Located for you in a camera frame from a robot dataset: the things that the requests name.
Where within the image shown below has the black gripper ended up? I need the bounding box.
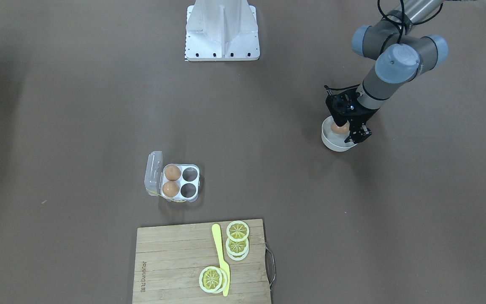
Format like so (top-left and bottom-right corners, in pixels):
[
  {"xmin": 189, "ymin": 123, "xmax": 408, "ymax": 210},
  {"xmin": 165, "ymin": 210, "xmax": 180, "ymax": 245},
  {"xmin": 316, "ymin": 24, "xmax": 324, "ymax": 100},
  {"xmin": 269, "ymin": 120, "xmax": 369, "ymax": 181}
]
[{"xmin": 326, "ymin": 88, "xmax": 378, "ymax": 144}]

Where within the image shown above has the brown egg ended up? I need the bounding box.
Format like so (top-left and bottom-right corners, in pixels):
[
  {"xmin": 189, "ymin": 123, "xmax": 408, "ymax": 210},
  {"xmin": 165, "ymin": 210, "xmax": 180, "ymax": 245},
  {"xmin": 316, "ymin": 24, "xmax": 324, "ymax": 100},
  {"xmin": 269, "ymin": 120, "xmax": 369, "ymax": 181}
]
[
  {"xmin": 330, "ymin": 122, "xmax": 350, "ymax": 135},
  {"xmin": 162, "ymin": 181, "xmax": 180, "ymax": 198},
  {"xmin": 164, "ymin": 164, "xmax": 182, "ymax": 181}
]

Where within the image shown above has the clear plastic egg box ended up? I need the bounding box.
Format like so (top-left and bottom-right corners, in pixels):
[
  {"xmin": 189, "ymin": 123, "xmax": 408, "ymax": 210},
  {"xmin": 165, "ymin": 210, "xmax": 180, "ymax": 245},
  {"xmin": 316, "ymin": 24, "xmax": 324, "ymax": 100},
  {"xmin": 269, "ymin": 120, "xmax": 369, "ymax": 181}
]
[{"xmin": 143, "ymin": 151, "xmax": 200, "ymax": 203}]

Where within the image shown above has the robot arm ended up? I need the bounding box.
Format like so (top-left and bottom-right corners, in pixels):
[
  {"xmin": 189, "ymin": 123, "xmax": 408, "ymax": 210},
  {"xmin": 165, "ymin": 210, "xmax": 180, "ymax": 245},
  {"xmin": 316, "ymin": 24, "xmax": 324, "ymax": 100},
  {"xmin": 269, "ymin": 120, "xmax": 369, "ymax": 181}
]
[{"xmin": 321, "ymin": 0, "xmax": 449, "ymax": 152}]

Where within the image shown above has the brown egg front in box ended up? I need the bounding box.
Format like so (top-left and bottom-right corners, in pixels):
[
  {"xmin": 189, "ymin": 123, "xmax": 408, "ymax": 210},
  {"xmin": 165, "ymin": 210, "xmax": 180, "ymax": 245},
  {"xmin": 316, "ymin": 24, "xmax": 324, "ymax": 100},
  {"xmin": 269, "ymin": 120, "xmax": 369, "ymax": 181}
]
[{"xmin": 162, "ymin": 181, "xmax": 180, "ymax": 198}]

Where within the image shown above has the white bowl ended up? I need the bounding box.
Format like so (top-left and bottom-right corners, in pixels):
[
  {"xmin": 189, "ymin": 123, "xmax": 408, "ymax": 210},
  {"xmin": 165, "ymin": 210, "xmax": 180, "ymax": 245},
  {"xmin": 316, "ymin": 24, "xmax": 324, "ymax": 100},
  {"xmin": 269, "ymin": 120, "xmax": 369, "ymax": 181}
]
[{"xmin": 321, "ymin": 116, "xmax": 356, "ymax": 152}]

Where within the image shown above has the lemon slice top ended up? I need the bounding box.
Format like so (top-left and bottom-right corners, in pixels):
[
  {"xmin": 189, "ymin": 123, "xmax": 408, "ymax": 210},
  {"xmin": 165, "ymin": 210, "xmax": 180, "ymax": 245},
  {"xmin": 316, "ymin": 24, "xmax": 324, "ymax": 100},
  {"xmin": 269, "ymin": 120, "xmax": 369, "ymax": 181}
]
[{"xmin": 226, "ymin": 220, "xmax": 250, "ymax": 242}]

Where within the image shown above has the yellow plastic knife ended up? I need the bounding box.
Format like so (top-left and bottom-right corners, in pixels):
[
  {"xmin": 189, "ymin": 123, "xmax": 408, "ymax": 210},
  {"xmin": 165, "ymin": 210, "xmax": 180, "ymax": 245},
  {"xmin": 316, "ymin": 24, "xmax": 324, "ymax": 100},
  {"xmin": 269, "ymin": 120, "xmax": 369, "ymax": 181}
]
[{"xmin": 211, "ymin": 223, "xmax": 231, "ymax": 297}]

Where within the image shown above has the lemon slice front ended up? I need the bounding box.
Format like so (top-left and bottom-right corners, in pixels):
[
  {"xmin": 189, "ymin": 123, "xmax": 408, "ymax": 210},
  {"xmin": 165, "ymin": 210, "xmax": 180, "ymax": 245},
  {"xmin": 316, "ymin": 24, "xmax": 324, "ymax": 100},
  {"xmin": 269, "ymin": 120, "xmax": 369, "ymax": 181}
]
[{"xmin": 198, "ymin": 266, "xmax": 228, "ymax": 294}]

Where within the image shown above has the wooden cutting board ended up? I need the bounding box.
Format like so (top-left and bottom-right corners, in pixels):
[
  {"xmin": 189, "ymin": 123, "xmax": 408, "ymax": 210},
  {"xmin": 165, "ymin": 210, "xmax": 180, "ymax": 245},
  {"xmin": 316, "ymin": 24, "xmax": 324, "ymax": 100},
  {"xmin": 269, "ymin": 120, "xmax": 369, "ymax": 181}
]
[{"xmin": 132, "ymin": 219, "xmax": 272, "ymax": 304}]

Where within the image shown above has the white camera post base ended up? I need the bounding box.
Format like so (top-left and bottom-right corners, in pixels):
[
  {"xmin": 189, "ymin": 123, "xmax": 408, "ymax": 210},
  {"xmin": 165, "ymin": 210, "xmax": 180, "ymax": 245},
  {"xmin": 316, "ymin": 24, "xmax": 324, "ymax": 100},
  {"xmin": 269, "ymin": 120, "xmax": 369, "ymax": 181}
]
[{"xmin": 184, "ymin": 0, "xmax": 260, "ymax": 62}]

